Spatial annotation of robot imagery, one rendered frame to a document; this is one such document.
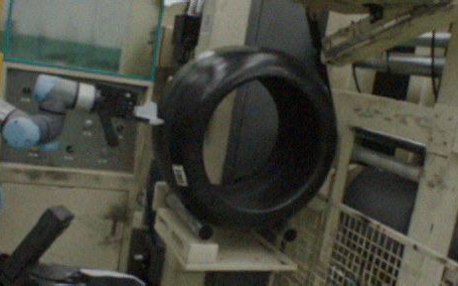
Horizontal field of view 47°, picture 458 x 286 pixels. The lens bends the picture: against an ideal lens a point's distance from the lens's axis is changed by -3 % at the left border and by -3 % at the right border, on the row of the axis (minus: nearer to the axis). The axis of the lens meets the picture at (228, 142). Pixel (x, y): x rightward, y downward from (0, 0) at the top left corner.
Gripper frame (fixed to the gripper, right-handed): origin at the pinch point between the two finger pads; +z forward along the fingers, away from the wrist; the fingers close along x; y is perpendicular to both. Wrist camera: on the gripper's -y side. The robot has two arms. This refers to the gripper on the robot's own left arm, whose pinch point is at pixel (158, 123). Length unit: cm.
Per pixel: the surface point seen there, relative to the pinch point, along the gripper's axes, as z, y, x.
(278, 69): 26.6, 23.7, -11.6
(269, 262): 42, -34, -10
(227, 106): 29.9, 8.8, 25.1
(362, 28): 56, 45, -4
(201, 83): 6.2, 13.9, -9.0
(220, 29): 19.9, 33.7, 24.8
